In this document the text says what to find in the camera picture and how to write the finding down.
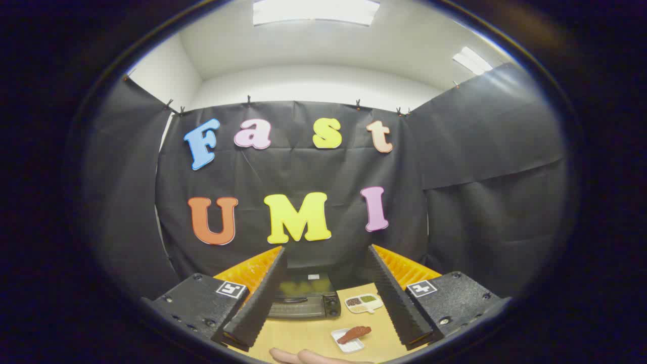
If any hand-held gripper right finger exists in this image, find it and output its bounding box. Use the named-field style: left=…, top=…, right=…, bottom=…
left=367, top=244, right=511, bottom=350

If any large ceiling light panel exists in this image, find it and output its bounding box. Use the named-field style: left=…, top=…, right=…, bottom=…
left=253, top=0, right=381, bottom=27

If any white divided dish of beans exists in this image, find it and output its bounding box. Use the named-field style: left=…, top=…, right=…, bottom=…
left=345, top=294, right=383, bottom=314

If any reddish brown meat piece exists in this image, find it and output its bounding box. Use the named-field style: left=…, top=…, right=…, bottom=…
left=337, top=326, right=372, bottom=345

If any white rectangular tray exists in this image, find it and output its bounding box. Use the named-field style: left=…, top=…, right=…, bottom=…
left=331, top=328, right=365, bottom=353

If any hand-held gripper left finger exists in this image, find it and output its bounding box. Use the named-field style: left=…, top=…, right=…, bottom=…
left=142, top=246, right=289, bottom=353

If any small ceiling light panel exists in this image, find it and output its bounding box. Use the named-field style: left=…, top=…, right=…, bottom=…
left=452, top=47, right=493, bottom=76

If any black toaster oven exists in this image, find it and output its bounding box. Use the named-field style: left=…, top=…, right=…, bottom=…
left=267, top=273, right=342, bottom=321

